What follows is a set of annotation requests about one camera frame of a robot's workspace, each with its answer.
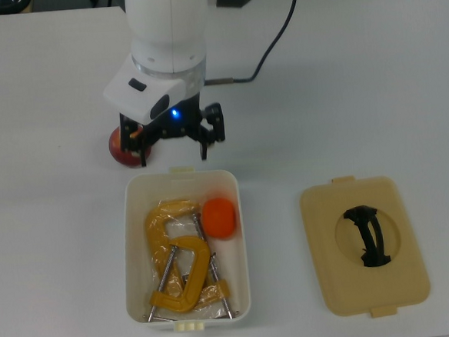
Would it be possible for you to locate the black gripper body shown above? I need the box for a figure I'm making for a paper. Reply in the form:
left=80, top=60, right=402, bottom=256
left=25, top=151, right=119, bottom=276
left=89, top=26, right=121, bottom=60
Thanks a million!
left=141, top=95, right=208, bottom=143

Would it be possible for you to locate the beige container lid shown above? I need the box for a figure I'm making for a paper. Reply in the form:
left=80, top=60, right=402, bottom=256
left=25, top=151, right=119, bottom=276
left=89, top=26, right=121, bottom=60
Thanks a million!
left=297, top=170, right=434, bottom=323

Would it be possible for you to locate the white plastic container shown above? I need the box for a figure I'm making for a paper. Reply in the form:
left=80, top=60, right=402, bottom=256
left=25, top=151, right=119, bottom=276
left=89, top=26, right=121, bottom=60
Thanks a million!
left=115, top=161, right=254, bottom=337

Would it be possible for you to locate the orange fruit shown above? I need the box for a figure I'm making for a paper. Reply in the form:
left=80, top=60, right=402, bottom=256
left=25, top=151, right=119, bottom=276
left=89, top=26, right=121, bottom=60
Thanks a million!
left=200, top=195, right=238, bottom=241

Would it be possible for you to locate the large yellow C-clamp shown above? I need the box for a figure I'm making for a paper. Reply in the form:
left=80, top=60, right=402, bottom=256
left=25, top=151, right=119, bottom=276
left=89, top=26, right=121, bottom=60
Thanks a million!
left=141, top=193, right=242, bottom=325

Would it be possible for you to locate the dark round object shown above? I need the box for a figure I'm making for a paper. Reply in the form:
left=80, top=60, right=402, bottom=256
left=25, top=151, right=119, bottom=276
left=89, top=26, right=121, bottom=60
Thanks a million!
left=0, top=0, right=34, bottom=15

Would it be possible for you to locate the red apple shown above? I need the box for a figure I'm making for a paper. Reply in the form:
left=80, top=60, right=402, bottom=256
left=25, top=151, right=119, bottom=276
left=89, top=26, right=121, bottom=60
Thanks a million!
left=107, top=126, right=155, bottom=171

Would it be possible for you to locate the clear plastic bag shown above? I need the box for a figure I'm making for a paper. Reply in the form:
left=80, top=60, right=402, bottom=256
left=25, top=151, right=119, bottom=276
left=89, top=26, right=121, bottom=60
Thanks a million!
left=144, top=193, right=236, bottom=323

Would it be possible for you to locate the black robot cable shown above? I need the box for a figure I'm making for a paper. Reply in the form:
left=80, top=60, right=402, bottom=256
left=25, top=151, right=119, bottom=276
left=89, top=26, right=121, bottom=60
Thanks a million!
left=199, top=0, right=306, bottom=86

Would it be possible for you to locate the small yellow C-clamp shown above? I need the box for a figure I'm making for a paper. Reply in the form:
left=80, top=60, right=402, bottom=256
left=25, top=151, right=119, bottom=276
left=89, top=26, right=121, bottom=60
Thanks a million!
left=138, top=233, right=217, bottom=322

